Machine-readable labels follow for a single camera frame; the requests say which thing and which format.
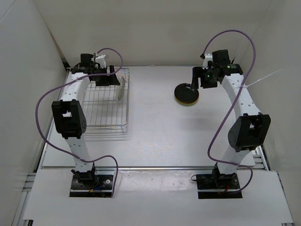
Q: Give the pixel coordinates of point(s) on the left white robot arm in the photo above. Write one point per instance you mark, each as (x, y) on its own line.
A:
(69, 117)

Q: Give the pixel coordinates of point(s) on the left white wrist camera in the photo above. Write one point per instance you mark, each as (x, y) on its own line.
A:
(101, 60)

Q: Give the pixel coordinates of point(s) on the green plate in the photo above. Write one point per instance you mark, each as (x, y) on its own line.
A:
(187, 104)

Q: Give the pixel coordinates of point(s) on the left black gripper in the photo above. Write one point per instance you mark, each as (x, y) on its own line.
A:
(110, 80)

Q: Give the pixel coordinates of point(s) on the black plate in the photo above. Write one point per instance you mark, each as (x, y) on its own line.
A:
(184, 93)

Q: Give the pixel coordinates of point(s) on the white zip tie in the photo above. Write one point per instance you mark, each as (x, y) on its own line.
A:
(250, 84)

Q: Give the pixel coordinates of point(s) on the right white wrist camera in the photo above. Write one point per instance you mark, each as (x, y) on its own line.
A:
(208, 61)

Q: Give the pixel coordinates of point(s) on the orange plate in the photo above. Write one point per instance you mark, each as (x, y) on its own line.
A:
(185, 102)

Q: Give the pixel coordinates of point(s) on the clear glass plate left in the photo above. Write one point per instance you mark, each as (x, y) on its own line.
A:
(118, 92)

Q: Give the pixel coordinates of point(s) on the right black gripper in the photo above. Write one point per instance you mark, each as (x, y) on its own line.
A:
(198, 72)

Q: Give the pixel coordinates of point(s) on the metal wire dish rack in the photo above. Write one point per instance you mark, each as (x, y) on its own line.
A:
(103, 113)

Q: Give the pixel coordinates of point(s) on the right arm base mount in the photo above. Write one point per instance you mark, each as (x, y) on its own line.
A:
(217, 186)

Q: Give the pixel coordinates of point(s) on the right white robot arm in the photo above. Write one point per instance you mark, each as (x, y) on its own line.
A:
(251, 125)

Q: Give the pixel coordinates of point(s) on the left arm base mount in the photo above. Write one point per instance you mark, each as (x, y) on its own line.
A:
(102, 187)

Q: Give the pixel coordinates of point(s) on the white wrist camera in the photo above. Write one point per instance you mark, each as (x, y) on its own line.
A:
(101, 60)
(208, 61)

